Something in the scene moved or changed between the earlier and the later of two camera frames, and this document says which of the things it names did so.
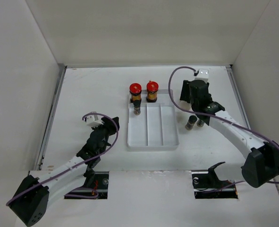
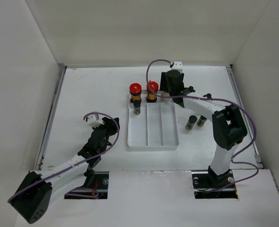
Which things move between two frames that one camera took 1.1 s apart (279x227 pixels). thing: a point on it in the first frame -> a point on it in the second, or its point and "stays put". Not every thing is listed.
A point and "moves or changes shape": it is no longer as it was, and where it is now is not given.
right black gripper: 186,89 -> 164,85
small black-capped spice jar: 137,104 stays put
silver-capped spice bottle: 185,105 moves or changes shape
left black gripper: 109,125 stays put
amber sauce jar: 152,89 stays put
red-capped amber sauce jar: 135,89 stays put
